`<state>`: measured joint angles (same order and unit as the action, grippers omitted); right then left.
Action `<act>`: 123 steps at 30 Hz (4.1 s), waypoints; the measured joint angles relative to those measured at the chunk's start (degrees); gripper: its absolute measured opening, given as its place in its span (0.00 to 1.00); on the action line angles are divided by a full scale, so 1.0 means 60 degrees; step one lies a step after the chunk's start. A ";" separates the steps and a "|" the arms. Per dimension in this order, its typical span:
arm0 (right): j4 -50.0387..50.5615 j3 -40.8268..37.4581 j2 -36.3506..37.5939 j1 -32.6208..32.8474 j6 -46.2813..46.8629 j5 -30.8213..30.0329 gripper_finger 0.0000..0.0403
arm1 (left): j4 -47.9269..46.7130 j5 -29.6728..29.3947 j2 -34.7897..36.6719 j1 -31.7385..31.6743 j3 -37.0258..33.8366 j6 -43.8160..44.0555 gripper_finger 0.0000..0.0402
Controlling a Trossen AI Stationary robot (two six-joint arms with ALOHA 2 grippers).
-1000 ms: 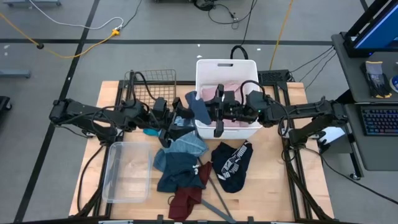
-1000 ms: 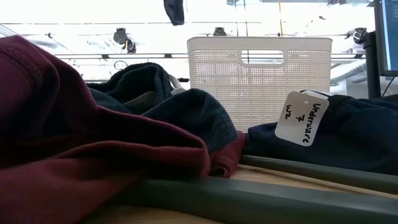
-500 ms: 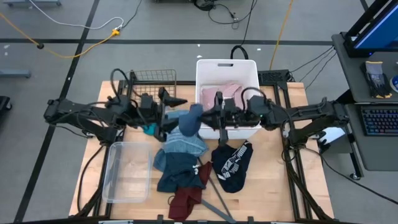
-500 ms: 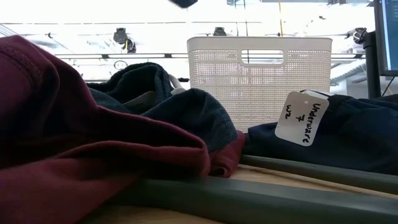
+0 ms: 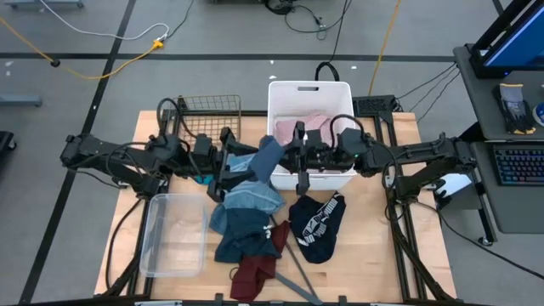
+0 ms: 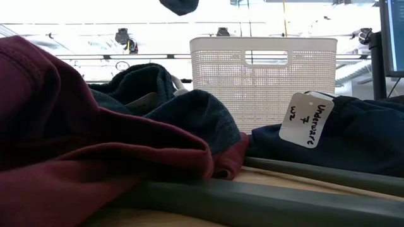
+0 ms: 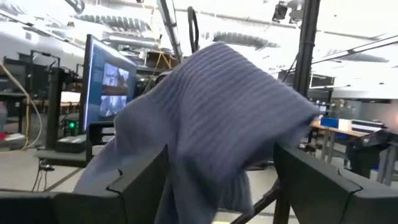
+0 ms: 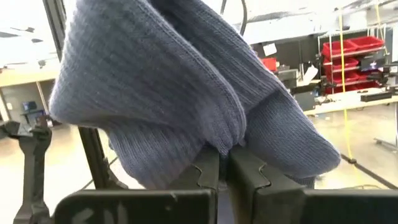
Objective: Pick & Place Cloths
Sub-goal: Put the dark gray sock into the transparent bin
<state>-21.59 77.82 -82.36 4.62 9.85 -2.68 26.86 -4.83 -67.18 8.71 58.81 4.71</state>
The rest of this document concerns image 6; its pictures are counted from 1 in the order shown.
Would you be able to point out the white plastic laundry basket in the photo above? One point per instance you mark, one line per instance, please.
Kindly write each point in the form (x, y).
(221, 79)

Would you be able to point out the blue cloth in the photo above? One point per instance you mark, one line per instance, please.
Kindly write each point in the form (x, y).
(180, 6)

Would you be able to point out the maroon cloth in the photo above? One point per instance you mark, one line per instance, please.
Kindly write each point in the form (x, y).
(63, 157)

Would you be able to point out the navy underwear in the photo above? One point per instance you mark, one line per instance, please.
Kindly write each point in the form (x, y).
(363, 142)

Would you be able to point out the white tag loop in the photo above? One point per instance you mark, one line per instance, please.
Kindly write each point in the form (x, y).
(180, 91)

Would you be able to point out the black aluminium table frame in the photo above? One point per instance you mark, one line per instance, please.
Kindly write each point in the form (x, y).
(142, 57)

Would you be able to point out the white handwritten paper tag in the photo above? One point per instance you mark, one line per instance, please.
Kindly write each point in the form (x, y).
(303, 123)

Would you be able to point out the black ceiling device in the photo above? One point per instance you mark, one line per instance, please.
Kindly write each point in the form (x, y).
(122, 36)
(364, 34)
(223, 31)

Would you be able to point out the black monitor stand pole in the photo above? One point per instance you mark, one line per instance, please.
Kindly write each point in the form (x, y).
(377, 69)

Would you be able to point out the blue striped shirt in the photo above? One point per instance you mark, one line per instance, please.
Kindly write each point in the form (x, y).
(195, 119)

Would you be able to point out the computer monitor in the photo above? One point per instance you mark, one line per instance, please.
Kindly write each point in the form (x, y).
(396, 38)

